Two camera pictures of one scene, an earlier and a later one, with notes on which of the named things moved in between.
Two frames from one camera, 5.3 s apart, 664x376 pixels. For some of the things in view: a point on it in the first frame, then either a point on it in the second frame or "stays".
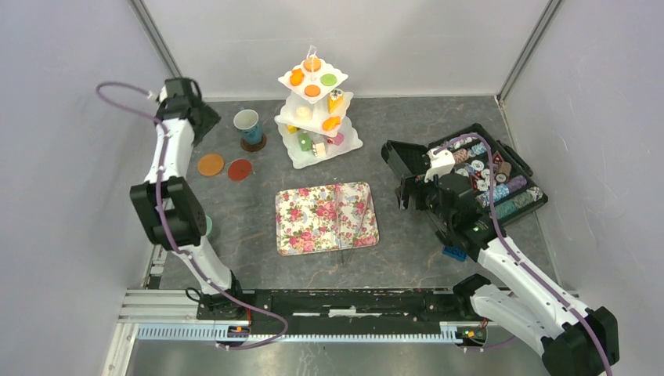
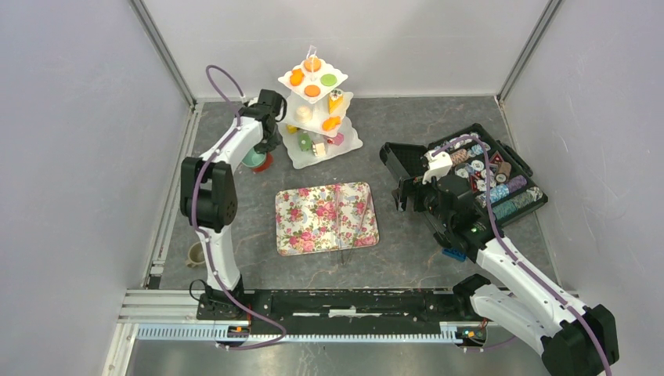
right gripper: (410, 185) stays
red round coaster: (239, 170) -> (266, 164)
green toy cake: (304, 142) stays
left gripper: (211, 119) -> (269, 146)
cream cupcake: (303, 113) stays
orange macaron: (308, 64) stays
